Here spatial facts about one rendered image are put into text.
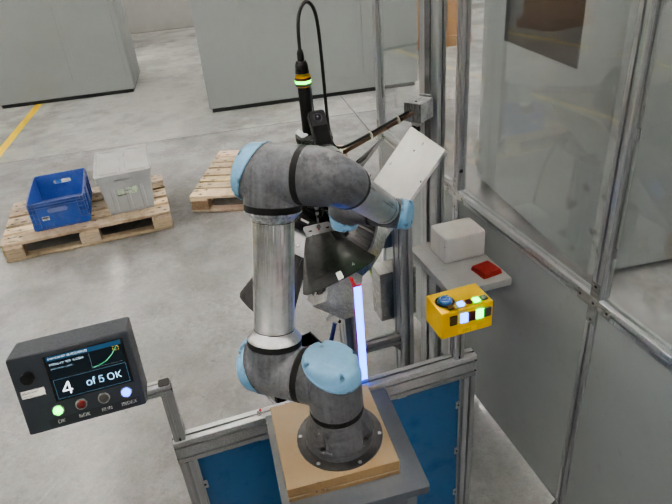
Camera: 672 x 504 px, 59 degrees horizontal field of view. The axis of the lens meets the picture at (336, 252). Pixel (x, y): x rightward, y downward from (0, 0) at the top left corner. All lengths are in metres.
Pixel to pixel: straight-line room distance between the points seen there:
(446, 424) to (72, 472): 1.71
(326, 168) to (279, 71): 6.30
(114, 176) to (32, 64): 4.65
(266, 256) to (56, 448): 2.13
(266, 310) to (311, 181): 0.29
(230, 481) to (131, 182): 3.19
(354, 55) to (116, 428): 5.51
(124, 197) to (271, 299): 3.62
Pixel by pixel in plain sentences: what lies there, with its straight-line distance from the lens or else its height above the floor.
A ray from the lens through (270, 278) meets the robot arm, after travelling 1.18.
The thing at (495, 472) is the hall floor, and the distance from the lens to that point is 2.67.
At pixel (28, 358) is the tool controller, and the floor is 1.25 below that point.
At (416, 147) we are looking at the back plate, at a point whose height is 1.33.
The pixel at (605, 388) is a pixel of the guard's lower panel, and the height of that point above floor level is 0.73.
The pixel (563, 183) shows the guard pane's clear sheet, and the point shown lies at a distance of 1.92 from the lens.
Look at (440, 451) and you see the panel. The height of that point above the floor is 0.47.
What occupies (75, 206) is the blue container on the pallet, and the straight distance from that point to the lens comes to 4.77.
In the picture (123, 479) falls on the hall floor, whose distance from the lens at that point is 2.87.
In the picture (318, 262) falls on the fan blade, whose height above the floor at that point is 1.17.
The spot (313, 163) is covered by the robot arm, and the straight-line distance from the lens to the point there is 1.08.
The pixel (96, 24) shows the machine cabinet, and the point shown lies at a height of 0.93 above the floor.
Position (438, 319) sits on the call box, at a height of 1.04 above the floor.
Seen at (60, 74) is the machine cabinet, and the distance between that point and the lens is 9.10.
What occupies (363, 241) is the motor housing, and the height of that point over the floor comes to 1.11.
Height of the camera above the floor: 2.06
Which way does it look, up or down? 30 degrees down
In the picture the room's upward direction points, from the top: 5 degrees counter-clockwise
